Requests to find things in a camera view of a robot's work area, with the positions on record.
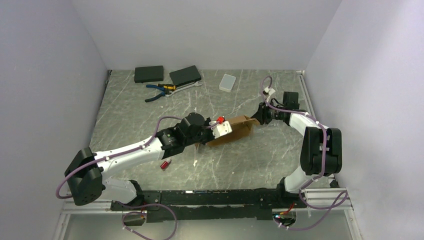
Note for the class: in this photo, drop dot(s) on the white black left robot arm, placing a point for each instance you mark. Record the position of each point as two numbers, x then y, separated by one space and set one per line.
90 174

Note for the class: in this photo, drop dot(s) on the black flat box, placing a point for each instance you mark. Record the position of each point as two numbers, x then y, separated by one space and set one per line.
186 75
147 74

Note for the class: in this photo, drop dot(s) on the translucent white plastic container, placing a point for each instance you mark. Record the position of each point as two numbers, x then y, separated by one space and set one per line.
227 82

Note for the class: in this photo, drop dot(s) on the black flat box right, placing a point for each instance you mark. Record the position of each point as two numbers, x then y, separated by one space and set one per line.
186 75

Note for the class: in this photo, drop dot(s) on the brown cardboard paper box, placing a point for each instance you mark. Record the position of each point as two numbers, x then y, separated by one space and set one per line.
242 126

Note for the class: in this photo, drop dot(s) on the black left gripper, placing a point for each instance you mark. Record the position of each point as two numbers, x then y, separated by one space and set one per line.
211 137

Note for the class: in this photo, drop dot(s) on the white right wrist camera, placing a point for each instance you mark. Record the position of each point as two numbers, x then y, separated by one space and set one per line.
268 93

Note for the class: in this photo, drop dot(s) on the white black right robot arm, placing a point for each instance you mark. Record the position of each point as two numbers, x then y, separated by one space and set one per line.
321 150

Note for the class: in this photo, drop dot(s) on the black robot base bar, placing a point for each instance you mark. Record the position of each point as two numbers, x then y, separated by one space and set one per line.
259 203

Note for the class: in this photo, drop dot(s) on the silver wrench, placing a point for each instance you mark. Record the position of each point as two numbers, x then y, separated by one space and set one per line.
182 88

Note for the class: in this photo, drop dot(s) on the black flat box left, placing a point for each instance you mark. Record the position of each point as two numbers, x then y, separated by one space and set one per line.
147 74

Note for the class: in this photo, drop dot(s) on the small red bottle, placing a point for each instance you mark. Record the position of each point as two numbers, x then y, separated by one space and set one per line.
165 164

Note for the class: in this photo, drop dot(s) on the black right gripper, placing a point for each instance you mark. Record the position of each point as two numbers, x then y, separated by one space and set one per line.
262 114

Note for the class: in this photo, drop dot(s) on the blue handled pliers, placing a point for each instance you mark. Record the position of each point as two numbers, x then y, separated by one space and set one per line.
159 93

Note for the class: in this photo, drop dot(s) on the aluminium frame rail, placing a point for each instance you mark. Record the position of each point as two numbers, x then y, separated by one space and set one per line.
315 199

